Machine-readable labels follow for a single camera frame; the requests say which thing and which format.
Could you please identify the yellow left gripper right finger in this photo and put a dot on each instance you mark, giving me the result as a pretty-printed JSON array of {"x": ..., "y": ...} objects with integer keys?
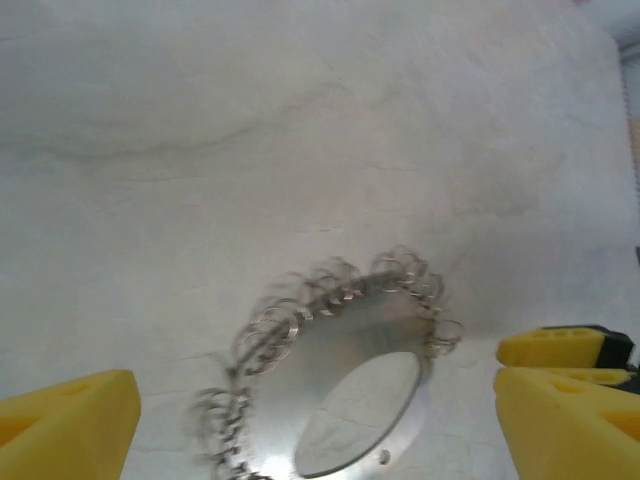
[{"x": 575, "y": 435}]

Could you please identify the small silver split keyring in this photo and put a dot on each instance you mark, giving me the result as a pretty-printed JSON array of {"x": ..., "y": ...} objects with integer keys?
[
  {"x": 400, "y": 281},
  {"x": 434, "y": 345},
  {"x": 345, "y": 298},
  {"x": 297, "y": 322}
]

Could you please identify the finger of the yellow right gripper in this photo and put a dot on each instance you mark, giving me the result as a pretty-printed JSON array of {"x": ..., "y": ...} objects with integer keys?
[
  {"x": 610, "y": 376},
  {"x": 550, "y": 350}
]

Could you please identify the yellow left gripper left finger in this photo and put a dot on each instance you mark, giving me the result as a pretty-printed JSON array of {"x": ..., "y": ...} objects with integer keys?
[{"x": 65, "y": 430}]

